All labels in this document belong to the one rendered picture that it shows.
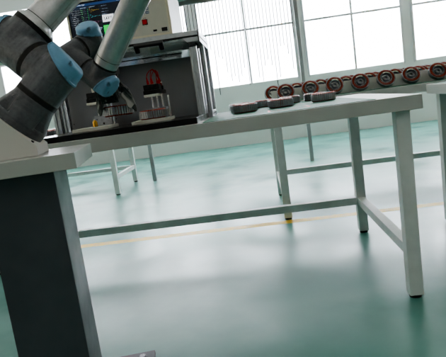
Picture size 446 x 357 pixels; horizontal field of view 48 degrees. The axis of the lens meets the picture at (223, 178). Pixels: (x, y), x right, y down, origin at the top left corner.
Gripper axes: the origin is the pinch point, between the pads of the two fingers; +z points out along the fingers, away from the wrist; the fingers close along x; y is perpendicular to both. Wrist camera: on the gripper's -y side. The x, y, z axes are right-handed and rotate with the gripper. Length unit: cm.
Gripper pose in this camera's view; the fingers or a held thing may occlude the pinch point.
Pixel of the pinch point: (118, 111)
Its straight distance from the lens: 189.0
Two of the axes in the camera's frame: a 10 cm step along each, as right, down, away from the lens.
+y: 0.4, 6.8, -7.3
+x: 9.9, -1.3, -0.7
